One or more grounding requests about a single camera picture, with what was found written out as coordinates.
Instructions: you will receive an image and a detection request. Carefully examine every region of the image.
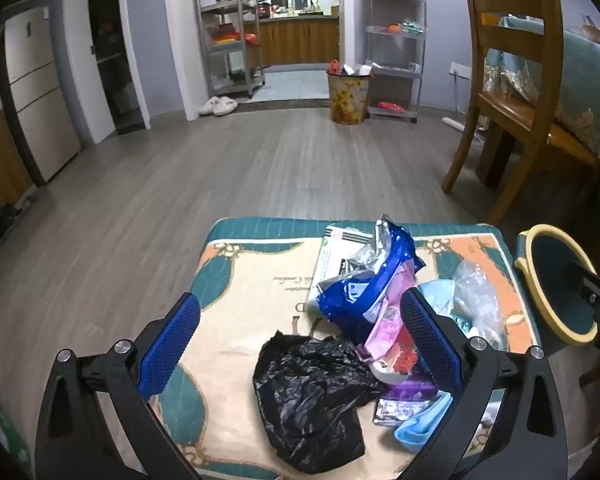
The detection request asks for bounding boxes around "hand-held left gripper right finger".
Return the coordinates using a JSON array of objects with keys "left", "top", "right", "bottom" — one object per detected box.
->
[{"left": 400, "top": 287, "right": 568, "bottom": 480}]

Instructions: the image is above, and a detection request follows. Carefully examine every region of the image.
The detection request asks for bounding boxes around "beige refrigerator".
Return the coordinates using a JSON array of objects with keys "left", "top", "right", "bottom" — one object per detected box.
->
[{"left": 0, "top": 7, "right": 83, "bottom": 186}]

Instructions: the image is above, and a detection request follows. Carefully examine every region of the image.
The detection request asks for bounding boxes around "wooden kitchen cabinet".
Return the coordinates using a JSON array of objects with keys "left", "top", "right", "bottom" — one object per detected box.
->
[{"left": 242, "top": 15, "right": 341, "bottom": 68}]

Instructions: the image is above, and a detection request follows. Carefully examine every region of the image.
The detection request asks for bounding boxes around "pink and red packet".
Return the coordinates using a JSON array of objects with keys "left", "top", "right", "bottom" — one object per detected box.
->
[{"left": 355, "top": 260, "right": 422, "bottom": 386}]

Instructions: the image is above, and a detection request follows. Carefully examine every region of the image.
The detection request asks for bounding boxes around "metal shelf rack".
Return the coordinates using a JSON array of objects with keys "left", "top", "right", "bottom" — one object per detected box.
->
[{"left": 194, "top": 0, "right": 266, "bottom": 100}]

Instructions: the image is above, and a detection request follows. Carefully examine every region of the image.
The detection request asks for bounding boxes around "black object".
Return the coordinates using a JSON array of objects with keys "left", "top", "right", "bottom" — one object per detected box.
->
[{"left": 0, "top": 201, "right": 36, "bottom": 246}]

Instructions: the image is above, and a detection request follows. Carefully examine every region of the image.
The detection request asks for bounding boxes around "floral trash can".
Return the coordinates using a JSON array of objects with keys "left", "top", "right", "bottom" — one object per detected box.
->
[{"left": 326, "top": 67, "right": 373, "bottom": 125}]

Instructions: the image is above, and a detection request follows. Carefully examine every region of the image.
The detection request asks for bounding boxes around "white trolley rack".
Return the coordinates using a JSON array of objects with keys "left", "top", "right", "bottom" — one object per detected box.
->
[{"left": 364, "top": 0, "right": 427, "bottom": 123}]

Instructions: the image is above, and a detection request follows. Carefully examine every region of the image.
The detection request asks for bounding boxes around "silver blister pack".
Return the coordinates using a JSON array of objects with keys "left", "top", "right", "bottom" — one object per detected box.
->
[{"left": 374, "top": 397, "right": 433, "bottom": 427}]

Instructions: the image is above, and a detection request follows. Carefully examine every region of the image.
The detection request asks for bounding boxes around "teal bin with yellow rim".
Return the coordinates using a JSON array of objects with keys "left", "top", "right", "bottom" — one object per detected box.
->
[{"left": 514, "top": 224, "right": 600, "bottom": 346}]

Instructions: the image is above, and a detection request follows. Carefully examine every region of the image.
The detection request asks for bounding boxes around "clear plastic bag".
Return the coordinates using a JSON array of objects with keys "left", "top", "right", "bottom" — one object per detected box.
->
[{"left": 450, "top": 259, "right": 511, "bottom": 351}]

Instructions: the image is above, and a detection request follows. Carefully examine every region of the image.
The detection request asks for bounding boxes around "purple packet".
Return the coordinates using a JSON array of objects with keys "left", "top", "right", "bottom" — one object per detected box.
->
[{"left": 385, "top": 377, "right": 438, "bottom": 403}]

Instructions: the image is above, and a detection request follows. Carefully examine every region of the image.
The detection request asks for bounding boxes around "white and green paper box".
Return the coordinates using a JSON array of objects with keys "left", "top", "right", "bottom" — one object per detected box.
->
[{"left": 307, "top": 225, "right": 381, "bottom": 306}]

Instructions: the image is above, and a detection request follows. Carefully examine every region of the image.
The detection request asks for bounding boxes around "wooden chair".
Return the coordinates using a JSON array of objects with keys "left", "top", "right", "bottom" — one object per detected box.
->
[{"left": 441, "top": 0, "right": 600, "bottom": 226}]

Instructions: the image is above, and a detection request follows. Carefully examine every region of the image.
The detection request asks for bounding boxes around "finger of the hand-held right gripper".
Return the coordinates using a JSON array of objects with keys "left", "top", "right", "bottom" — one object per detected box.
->
[{"left": 573, "top": 259, "right": 600, "bottom": 306}]

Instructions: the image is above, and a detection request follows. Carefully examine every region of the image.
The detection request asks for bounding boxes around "blue foil packet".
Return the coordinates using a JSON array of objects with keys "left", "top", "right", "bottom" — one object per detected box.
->
[{"left": 316, "top": 215, "right": 427, "bottom": 346}]

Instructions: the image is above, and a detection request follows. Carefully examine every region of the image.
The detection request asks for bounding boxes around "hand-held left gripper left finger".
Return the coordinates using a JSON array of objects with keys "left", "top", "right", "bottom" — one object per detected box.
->
[{"left": 34, "top": 291, "right": 202, "bottom": 480}]

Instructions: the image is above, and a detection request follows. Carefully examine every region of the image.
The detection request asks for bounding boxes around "printed teal and orange mat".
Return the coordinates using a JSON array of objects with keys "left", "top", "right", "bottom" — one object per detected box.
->
[{"left": 150, "top": 216, "right": 541, "bottom": 478}]

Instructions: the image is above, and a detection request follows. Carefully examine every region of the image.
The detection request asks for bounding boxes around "brown wooden cabinet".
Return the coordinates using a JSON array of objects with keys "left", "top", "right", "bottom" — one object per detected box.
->
[{"left": 0, "top": 105, "right": 33, "bottom": 216}]

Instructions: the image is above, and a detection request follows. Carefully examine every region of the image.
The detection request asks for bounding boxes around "black plastic bag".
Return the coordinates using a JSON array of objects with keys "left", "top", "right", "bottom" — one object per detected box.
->
[{"left": 252, "top": 331, "right": 388, "bottom": 475}]

